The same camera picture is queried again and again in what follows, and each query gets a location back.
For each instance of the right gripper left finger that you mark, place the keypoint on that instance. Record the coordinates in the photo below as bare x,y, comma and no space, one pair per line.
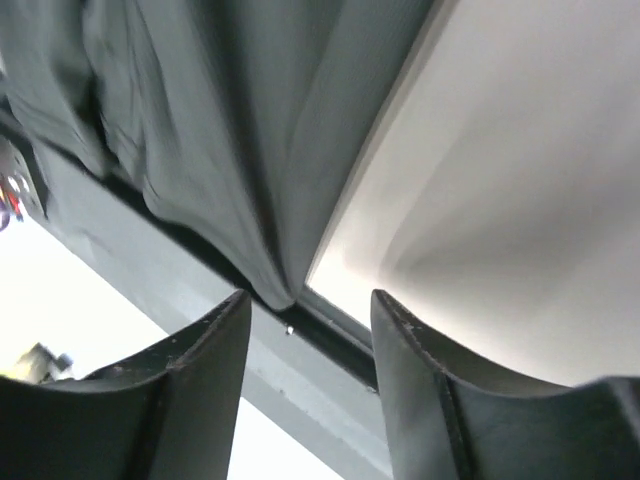
168,411

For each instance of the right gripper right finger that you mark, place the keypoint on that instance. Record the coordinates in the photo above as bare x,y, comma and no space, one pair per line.
451,413

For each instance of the black t shirt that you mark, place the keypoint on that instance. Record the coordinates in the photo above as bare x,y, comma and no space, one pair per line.
239,120

